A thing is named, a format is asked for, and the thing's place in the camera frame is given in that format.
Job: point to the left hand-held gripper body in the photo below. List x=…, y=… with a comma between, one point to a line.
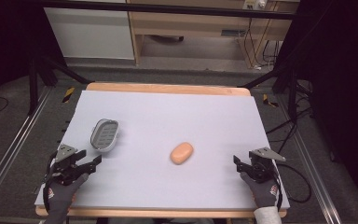
x=64, y=168

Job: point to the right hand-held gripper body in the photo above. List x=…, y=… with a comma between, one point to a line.
x=261, y=166

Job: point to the person's right hand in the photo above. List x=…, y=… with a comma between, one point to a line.
x=262, y=191

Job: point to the person's left hand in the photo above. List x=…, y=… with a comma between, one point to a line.
x=60, y=194

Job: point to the grey soap dish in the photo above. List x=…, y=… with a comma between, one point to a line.
x=104, y=135

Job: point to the yellow black floor tape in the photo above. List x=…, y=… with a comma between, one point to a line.
x=269, y=101
x=68, y=94

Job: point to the white table mat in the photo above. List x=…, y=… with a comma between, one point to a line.
x=174, y=121

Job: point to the black metal stand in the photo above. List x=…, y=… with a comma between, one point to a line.
x=43, y=74
x=287, y=81

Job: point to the wooden table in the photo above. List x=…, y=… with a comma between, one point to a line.
x=167, y=88

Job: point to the white cabinet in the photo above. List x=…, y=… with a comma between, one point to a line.
x=90, y=34

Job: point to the wooden desk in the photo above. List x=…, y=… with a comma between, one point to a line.
x=192, y=25

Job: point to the white power strip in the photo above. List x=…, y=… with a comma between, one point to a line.
x=254, y=3

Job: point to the metal floor rail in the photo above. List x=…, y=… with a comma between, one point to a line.
x=15, y=143
x=313, y=174

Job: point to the black frame bar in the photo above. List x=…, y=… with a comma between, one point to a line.
x=167, y=8

